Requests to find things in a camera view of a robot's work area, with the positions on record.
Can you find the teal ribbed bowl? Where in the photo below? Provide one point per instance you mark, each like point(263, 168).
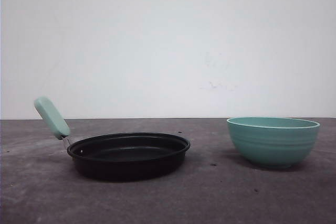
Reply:
point(273, 142)

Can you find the black frying pan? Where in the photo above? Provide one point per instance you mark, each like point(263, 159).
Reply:
point(119, 156)

